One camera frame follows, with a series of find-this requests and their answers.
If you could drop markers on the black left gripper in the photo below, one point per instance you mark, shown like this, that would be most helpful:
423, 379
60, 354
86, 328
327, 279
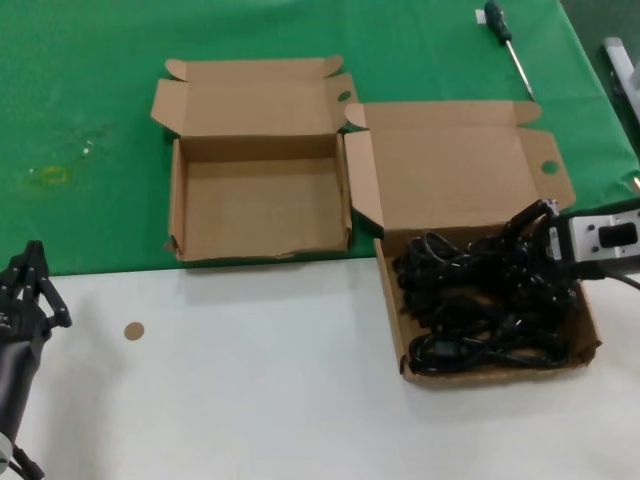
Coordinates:
20, 322

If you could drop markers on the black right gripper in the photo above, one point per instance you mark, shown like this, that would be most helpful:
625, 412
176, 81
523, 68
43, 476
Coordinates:
557, 245

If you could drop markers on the round brown cardboard disc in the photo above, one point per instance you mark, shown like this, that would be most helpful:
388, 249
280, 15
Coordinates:
134, 331

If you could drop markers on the gray metal stand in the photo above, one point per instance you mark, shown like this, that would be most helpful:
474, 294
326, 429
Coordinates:
622, 65

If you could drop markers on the green table cloth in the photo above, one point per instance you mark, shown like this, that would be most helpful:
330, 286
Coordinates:
75, 75

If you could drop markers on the small white paper tag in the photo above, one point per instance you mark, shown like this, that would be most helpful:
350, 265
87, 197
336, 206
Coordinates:
479, 17

